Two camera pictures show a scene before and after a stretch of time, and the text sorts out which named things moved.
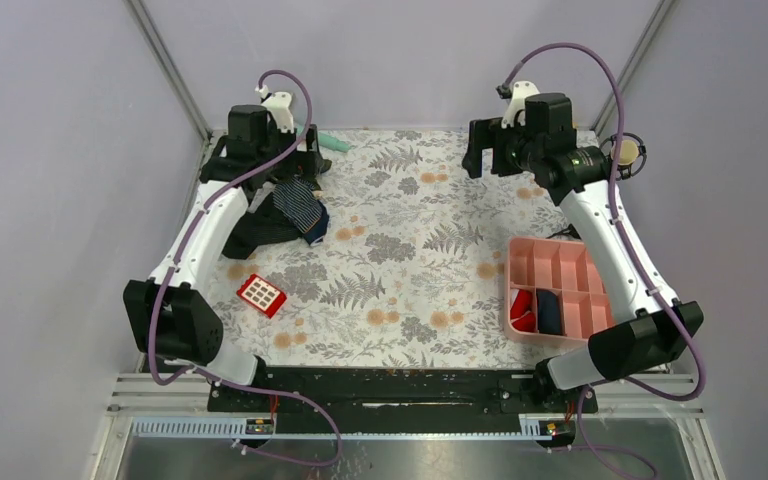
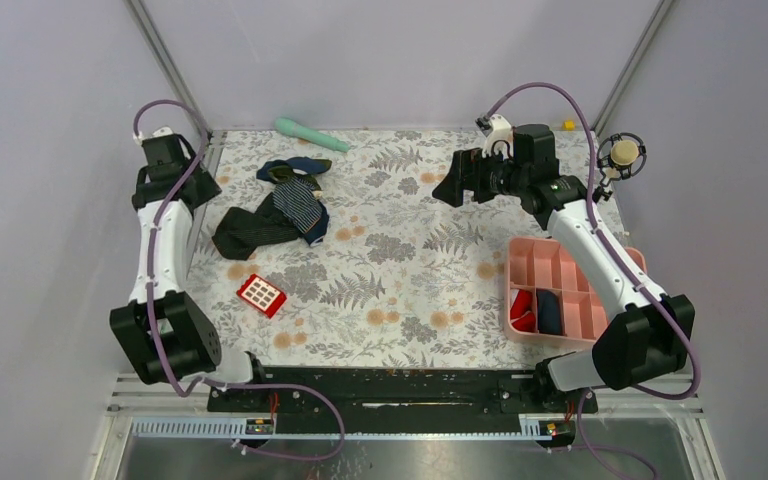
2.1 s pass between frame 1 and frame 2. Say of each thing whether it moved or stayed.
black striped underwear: stayed
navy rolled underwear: stayed
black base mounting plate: stayed
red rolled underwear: stayed
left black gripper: moved
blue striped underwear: stayed
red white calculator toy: stayed
